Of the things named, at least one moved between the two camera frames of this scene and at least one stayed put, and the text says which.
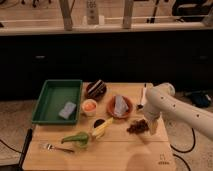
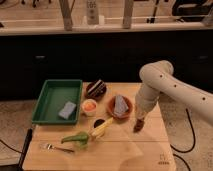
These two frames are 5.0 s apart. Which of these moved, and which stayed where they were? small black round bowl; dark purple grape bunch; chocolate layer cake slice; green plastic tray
Moved: dark purple grape bunch
Stayed: small black round bowl; green plastic tray; chocolate layer cake slice
